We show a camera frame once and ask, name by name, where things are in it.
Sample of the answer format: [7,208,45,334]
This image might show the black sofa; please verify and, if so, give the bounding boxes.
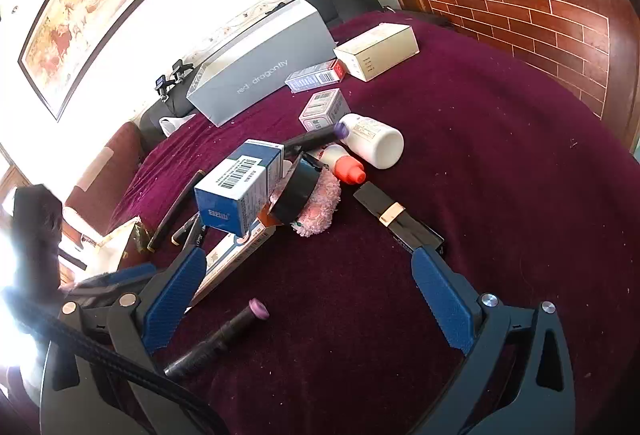
[137,0,386,148]

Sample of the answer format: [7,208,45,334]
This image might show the maroon cushioned chair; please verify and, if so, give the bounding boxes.
[65,121,146,236]

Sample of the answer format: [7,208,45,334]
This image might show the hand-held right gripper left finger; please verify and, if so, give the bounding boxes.
[50,245,208,391]

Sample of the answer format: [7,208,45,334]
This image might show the black clip gadgets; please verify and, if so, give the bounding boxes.
[154,59,187,96]

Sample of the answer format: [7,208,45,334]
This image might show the grey shoe box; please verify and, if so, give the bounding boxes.
[186,0,340,127]

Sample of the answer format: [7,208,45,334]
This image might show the black braided cable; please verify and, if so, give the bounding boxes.
[0,285,221,435]

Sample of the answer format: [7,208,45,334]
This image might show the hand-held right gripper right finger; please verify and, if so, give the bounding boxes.
[411,245,577,390]

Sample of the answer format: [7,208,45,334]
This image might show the black case with gold band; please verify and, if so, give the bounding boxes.
[353,181,445,255]

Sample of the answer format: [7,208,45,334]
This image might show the black tape roll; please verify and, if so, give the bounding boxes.
[270,160,326,226]

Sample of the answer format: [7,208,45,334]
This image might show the small bottle with orange cap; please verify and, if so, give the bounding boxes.
[320,144,366,185]

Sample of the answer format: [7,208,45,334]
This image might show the white plastic bottle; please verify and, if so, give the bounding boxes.
[340,113,405,170]

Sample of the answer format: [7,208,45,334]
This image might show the white plastic bag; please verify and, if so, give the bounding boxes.
[159,114,197,136]

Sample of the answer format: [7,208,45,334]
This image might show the black tube with purple cap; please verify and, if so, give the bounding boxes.
[282,124,349,153]
[164,299,271,378]

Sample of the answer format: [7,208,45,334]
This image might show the wooden brick pattern panel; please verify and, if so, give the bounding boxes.
[350,0,626,146]

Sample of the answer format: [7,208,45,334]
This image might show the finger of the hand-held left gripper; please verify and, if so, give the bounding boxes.
[62,285,146,313]
[75,262,157,288]

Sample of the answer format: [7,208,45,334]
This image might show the cream cardboard box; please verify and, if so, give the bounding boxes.
[333,22,420,82]

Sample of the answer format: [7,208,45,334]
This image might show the blue white box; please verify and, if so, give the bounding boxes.
[194,139,286,237]

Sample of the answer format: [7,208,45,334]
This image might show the long grey red box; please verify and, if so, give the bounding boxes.
[285,59,347,94]

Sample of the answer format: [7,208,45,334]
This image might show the small pink white box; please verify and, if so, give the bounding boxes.
[299,88,351,132]

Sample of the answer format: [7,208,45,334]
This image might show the pink fluffy ball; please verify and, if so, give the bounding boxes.
[292,170,342,238]

